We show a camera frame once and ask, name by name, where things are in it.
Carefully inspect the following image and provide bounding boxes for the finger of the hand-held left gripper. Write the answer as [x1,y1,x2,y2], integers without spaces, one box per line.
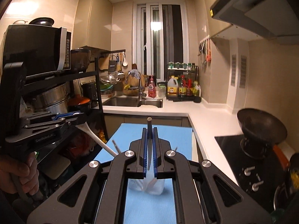
[22,114,89,136]
[24,111,84,125]

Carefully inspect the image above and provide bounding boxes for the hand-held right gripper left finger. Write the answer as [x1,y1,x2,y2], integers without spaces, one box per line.
[27,127,149,224]

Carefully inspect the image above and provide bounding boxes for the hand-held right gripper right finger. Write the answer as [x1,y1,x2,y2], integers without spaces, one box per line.
[152,127,272,224]

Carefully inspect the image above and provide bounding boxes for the clear plastic container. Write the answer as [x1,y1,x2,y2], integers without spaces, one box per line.
[127,127,174,196]

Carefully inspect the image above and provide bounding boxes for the white plastic spatula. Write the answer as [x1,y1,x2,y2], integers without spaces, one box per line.
[75,121,118,157]

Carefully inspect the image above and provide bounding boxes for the black handled knife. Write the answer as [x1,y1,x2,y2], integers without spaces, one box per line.
[146,117,153,171]

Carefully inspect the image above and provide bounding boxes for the person's left hand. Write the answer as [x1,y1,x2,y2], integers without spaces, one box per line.
[0,153,40,197]

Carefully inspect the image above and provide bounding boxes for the stacked steel steamer pots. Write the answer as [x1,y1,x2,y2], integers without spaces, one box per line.
[32,83,71,116]

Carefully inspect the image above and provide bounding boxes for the clay pot with orange lid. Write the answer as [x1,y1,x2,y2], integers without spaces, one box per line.
[67,95,92,115]

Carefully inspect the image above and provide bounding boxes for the red plastic bags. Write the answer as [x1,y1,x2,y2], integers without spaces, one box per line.
[67,131,97,159]

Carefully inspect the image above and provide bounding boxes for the blue mat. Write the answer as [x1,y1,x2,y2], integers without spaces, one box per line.
[95,122,194,224]

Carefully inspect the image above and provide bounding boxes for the black kettle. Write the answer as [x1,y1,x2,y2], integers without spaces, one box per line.
[81,82,99,108]

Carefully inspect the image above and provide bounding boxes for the beige box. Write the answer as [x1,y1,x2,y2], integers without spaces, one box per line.
[44,154,72,181]

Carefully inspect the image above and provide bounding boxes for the black microwave oven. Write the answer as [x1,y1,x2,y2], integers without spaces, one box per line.
[1,24,72,78]

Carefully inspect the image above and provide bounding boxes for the green basin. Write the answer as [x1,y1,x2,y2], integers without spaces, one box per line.
[100,84,115,94]

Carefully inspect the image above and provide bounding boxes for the black shelf rack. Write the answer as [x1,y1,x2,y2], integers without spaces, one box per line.
[21,46,127,168]

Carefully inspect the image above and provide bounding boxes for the steel sink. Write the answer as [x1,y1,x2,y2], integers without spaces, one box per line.
[102,97,164,108]

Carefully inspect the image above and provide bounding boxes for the blender jar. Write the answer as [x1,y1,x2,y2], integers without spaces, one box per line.
[70,48,92,73]

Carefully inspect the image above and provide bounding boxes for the steel faucet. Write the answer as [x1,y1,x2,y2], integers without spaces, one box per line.
[125,71,147,101]

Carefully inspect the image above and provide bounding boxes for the wooden cutting board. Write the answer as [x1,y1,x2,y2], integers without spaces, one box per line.
[122,69,145,96]

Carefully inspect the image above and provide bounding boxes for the pink dish soap bottle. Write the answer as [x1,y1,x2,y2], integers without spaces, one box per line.
[147,75,157,98]

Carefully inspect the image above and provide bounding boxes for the metal grater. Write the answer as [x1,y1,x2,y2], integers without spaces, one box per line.
[108,54,117,72]

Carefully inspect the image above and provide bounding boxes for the cooking oil jug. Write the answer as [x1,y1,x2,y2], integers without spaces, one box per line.
[167,75,179,97]

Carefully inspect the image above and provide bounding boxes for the black bowl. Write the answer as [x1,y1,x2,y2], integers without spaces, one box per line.
[29,17,55,26]

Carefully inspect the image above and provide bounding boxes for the black glass gas stove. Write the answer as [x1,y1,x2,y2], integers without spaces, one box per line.
[214,134,299,213]

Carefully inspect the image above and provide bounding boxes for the blue white cloth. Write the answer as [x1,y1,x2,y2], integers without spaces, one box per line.
[129,69,142,82]

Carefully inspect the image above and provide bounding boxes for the row of sauce bottles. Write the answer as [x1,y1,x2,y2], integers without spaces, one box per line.
[178,74,201,98]

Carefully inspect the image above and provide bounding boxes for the black spice rack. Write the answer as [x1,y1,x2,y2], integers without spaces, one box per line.
[166,62,202,102]

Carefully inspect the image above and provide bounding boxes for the row of spice jars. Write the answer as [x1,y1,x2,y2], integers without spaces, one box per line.
[167,62,196,72]

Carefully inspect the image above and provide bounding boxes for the sliding window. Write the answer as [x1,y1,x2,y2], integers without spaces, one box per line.
[133,3,190,80]

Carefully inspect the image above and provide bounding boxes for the black frying pan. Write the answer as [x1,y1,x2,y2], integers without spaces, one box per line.
[272,153,299,215]

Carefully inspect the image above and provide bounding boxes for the range hood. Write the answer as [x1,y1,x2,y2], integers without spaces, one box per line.
[210,0,299,45]

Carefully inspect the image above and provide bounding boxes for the black wok with wooden handle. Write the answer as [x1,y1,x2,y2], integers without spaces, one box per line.
[236,108,290,168]

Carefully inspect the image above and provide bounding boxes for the grey wall outlet panel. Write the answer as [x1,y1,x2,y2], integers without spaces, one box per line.
[239,55,248,89]
[230,54,237,87]

